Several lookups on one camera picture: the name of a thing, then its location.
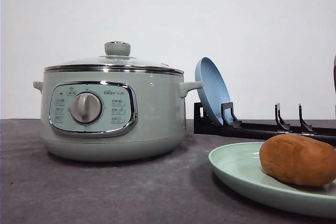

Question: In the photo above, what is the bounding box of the glass pot lid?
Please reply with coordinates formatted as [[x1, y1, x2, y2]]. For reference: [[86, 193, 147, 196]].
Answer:
[[44, 41, 184, 74]]

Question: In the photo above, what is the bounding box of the green plate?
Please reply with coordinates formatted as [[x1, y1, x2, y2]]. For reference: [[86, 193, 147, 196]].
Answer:
[[208, 142, 336, 218]]

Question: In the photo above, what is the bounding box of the brown potato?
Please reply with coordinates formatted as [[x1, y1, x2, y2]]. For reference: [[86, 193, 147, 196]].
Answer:
[[259, 134, 336, 187]]

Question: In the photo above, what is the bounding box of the blue plate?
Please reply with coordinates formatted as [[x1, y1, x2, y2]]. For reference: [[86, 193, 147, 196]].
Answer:
[[195, 57, 232, 125]]

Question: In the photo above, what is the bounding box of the green electric steamer pot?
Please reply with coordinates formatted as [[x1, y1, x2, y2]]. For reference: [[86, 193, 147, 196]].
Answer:
[[33, 42, 203, 162]]

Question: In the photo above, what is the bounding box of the black plate rack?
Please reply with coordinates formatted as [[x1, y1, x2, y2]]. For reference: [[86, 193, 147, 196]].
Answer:
[[194, 102, 336, 146]]

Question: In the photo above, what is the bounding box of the pink plate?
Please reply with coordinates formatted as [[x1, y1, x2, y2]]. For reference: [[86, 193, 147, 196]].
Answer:
[[332, 53, 336, 95]]

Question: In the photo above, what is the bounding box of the grey table mat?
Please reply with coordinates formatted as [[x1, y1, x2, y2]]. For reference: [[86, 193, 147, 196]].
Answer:
[[0, 118, 336, 224]]

